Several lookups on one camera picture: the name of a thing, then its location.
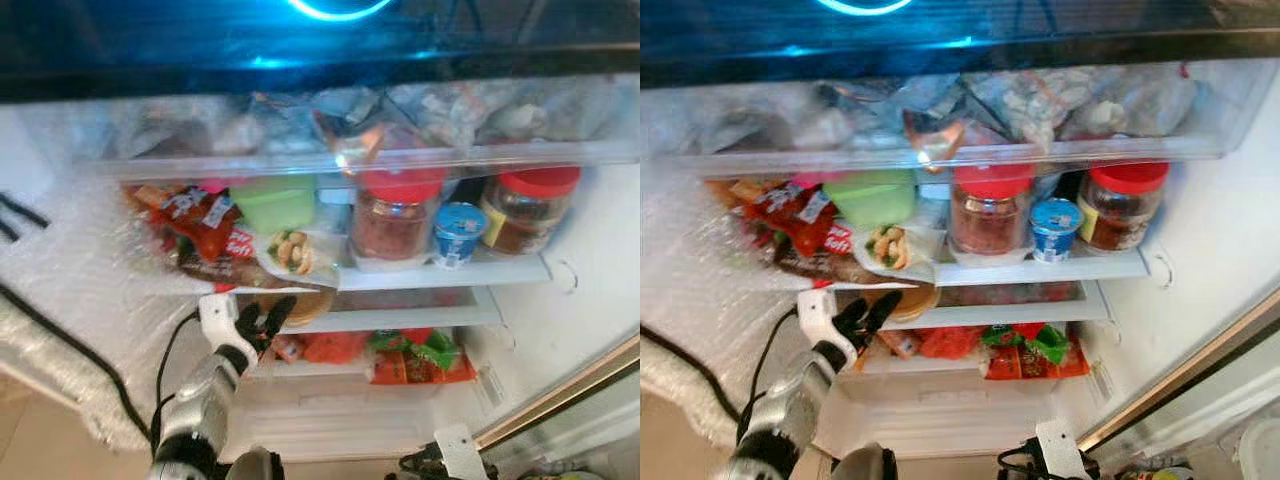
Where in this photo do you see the orange round plate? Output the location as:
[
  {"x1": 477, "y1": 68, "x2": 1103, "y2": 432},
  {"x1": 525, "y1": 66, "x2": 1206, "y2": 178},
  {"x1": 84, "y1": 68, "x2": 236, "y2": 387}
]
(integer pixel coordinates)
[
  {"x1": 865, "y1": 285, "x2": 941, "y2": 323},
  {"x1": 272, "y1": 288, "x2": 338, "y2": 327}
]

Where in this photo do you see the clear glass fridge shelf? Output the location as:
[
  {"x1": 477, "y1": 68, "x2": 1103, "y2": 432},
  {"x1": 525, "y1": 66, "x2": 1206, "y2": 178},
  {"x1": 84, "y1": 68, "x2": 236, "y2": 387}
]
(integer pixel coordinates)
[
  {"x1": 335, "y1": 252, "x2": 553, "y2": 293},
  {"x1": 900, "y1": 282, "x2": 1111, "y2": 326},
  {"x1": 935, "y1": 248, "x2": 1151, "y2": 286},
  {"x1": 285, "y1": 288, "x2": 503, "y2": 333}
]

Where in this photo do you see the clear fridge drawer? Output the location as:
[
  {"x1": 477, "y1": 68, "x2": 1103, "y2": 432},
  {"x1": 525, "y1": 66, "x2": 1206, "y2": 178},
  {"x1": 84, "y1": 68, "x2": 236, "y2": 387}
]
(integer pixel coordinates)
[
  {"x1": 20, "y1": 72, "x2": 641, "y2": 181},
  {"x1": 640, "y1": 60, "x2": 1276, "y2": 181}
]

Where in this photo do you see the black fridge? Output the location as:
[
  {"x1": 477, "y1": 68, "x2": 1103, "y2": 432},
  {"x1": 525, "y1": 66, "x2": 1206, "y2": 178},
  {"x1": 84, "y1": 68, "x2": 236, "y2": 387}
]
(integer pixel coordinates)
[
  {"x1": 640, "y1": 0, "x2": 1280, "y2": 480},
  {"x1": 0, "y1": 0, "x2": 641, "y2": 480}
]

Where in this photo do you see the brown snack packet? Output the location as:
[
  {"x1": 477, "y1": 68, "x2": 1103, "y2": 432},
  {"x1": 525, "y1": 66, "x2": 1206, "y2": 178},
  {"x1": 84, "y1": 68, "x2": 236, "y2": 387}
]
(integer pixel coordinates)
[
  {"x1": 175, "y1": 250, "x2": 276, "y2": 293},
  {"x1": 770, "y1": 245, "x2": 866, "y2": 286}
]

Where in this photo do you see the white plate with food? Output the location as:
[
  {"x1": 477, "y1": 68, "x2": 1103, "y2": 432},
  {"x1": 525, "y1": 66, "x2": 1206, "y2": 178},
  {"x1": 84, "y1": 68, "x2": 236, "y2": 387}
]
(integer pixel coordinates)
[
  {"x1": 850, "y1": 222, "x2": 941, "y2": 283},
  {"x1": 255, "y1": 228, "x2": 346, "y2": 286}
]

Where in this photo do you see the red meat packet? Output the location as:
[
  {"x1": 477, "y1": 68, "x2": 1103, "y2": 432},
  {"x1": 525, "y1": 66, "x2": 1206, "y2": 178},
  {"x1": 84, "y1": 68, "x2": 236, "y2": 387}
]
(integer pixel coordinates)
[
  {"x1": 868, "y1": 325, "x2": 986, "y2": 361},
  {"x1": 270, "y1": 330, "x2": 371, "y2": 366}
]

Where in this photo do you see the green plastic container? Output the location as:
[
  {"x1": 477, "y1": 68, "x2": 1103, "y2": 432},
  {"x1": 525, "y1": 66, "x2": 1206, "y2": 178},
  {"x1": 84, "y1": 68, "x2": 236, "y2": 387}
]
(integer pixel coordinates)
[
  {"x1": 825, "y1": 170, "x2": 916, "y2": 229},
  {"x1": 230, "y1": 175, "x2": 319, "y2": 236}
]

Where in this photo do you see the red lid glass jar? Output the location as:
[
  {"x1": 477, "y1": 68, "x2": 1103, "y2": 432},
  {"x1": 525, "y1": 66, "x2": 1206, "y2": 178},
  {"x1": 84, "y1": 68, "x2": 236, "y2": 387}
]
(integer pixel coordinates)
[
  {"x1": 352, "y1": 168, "x2": 446, "y2": 266},
  {"x1": 480, "y1": 165, "x2": 581, "y2": 256},
  {"x1": 948, "y1": 163, "x2": 1036, "y2": 263},
  {"x1": 1078, "y1": 160, "x2": 1169, "y2": 251}
]

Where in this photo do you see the green red snack packet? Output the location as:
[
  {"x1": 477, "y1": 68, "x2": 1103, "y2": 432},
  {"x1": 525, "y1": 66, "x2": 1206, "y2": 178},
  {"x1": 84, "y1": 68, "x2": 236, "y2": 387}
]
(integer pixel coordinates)
[
  {"x1": 368, "y1": 328, "x2": 479, "y2": 386},
  {"x1": 982, "y1": 322, "x2": 1091, "y2": 381}
]

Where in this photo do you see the clear bubble wrap sheet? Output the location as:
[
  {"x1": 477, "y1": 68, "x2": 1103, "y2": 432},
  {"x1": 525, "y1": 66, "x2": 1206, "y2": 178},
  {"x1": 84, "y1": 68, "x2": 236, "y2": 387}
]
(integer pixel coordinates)
[
  {"x1": 640, "y1": 185, "x2": 801, "y2": 446},
  {"x1": 0, "y1": 180, "x2": 216, "y2": 453}
]

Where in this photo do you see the blue yoghurt cup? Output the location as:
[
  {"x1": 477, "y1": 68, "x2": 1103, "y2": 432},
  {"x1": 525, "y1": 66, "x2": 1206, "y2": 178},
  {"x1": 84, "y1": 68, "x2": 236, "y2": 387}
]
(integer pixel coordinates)
[
  {"x1": 433, "y1": 202, "x2": 489, "y2": 269},
  {"x1": 1030, "y1": 198, "x2": 1084, "y2": 264}
]

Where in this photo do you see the black freezer door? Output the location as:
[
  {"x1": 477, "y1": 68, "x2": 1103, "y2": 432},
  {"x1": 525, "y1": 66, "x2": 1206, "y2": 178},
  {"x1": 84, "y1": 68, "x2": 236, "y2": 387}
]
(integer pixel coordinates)
[
  {"x1": 0, "y1": 0, "x2": 641, "y2": 101},
  {"x1": 640, "y1": 0, "x2": 1280, "y2": 86}
]

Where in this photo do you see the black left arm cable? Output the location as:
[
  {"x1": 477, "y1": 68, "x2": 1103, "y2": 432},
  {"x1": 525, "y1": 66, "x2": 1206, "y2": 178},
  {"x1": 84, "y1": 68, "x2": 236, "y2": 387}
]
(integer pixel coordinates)
[
  {"x1": 150, "y1": 308, "x2": 206, "y2": 451},
  {"x1": 737, "y1": 305, "x2": 801, "y2": 441}
]

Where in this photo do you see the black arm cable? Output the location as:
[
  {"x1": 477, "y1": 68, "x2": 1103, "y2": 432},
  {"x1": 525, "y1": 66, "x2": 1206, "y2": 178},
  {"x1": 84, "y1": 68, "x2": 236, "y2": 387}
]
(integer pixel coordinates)
[
  {"x1": 737, "y1": 305, "x2": 801, "y2": 441},
  {"x1": 398, "y1": 450, "x2": 446, "y2": 480},
  {"x1": 995, "y1": 435, "x2": 1046, "y2": 480},
  {"x1": 150, "y1": 308, "x2": 206, "y2": 451}
]

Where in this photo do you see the black strap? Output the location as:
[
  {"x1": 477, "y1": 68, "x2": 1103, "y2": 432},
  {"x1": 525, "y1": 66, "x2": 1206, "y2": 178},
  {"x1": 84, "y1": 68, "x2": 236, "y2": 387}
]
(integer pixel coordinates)
[
  {"x1": 0, "y1": 190, "x2": 151, "y2": 441},
  {"x1": 640, "y1": 325, "x2": 746, "y2": 431}
]

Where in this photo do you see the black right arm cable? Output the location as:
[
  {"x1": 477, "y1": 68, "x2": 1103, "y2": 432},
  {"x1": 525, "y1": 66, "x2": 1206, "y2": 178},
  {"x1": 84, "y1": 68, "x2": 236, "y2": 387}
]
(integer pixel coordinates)
[
  {"x1": 995, "y1": 435, "x2": 1046, "y2": 480},
  {"x1": 398, "y1": 450, "x2": 446, "y2": 480}
]

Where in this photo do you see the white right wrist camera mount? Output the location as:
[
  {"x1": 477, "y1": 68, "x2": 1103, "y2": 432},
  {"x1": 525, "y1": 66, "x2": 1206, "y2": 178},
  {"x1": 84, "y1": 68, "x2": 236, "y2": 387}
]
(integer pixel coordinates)
[
  {"x1": 433, "y1": 425, "x2": 491, "y2": 480},
  {"x1": 1033, "y1": 418, "x2": 1086, "y2": 480}
]

